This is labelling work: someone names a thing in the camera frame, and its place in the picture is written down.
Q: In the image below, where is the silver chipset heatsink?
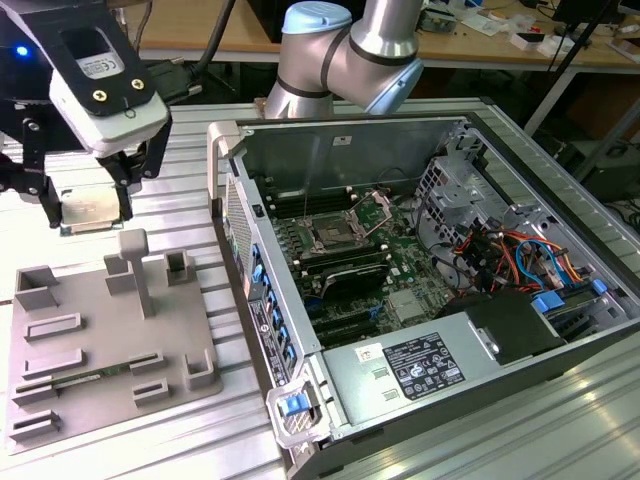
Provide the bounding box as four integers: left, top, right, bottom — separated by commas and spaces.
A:
387, 288, 427, 322

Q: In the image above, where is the grey power supply unit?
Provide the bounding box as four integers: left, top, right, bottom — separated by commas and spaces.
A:
319, 293, 570, 427

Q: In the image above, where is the metal socket cover frame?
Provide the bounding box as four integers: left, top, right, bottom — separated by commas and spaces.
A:
348, 186, 403, 237

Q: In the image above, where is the white box with black insert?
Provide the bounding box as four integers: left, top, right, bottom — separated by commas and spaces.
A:
509, 29, 547, 52

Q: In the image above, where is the CPU socket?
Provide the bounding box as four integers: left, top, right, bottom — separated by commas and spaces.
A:
308, 209, 375, 252

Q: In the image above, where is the green RAM stick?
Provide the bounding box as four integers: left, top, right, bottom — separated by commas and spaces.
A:
47, 362, 136, 390

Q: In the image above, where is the blue flat wire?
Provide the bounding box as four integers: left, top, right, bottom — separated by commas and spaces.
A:
513, 241, 572, 287

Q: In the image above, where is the black box under desk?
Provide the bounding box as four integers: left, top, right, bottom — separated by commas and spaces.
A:
581, 153, 640, 202

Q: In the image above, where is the orange wire bundle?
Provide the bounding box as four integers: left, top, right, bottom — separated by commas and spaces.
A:
493, 227, 587, 282

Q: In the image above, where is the perforated metal drive cage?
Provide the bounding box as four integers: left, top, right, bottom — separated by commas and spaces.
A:
413, 123, 557, 254

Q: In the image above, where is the silver CPU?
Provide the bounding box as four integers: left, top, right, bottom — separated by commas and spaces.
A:
58, 184, 125, 237

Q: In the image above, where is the black expansion slot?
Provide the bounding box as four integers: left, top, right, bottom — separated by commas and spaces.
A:
313, 307, 397, 347

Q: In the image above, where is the black wire bundle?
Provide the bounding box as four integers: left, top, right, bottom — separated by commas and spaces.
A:
377, 167, 474, 297

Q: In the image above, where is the black slanted pole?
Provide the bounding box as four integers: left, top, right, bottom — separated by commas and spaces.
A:
544, 0, 617, 76

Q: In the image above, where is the wooden desk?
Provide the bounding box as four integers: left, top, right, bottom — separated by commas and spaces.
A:
107, 0, 640, 77

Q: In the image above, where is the grey plastic parts rack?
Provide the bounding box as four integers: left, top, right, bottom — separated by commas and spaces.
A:
4, 228, 227, 457

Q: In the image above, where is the thin metal locking lever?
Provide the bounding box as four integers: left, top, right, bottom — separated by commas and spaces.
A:
302, 134, 322, 221

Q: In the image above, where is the white and black camera box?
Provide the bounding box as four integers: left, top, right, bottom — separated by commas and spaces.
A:
9, 0, 174, 157

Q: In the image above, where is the green motherboard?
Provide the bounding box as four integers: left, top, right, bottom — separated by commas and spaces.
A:
264, 182, 454, 351

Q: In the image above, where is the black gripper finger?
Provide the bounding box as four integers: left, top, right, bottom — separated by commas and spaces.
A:
0, 115, 65, 230
97, 121, 173, 223

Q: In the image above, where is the black RAM slot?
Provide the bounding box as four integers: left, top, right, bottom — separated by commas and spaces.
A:
294, 238, 377, 264
299, 247, 385, 274
268, 192, 352, 209

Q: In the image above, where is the grey case handle, blue latch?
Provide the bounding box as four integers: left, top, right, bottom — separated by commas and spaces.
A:
264, 377, 332, 450

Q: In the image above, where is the open grey PC case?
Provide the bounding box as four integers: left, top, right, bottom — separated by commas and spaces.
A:
206, 97, 640, 480

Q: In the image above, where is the blue plastic drive latch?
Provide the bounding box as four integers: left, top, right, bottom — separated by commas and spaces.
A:
531, 291, 565, 315

